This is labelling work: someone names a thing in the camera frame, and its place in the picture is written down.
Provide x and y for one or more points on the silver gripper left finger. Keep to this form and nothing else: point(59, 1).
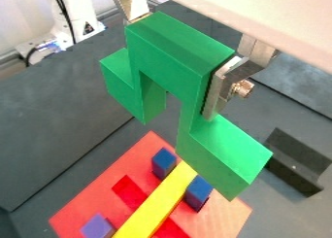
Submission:
point(132, 9)

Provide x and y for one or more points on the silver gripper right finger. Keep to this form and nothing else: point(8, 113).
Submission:
point(230, 79)

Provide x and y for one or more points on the green arch-shaped block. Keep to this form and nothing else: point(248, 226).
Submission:
point(170, 59)

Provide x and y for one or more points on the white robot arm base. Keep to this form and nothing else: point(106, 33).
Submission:
point(75, 24)

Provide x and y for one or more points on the blue block left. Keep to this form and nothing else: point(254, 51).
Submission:
point(163, 163)

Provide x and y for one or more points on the blue block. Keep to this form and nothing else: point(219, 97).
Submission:
point(163, 163)
point(198, 193)

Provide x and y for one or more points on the blue block right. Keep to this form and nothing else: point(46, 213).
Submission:
point(198, 193)

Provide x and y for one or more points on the yellow bar block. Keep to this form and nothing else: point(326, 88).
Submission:
point(151, 214)

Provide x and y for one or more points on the purple block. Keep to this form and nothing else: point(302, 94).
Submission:
point(98, 228)

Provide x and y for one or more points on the black angle bracket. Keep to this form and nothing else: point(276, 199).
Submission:
point(296, 163)

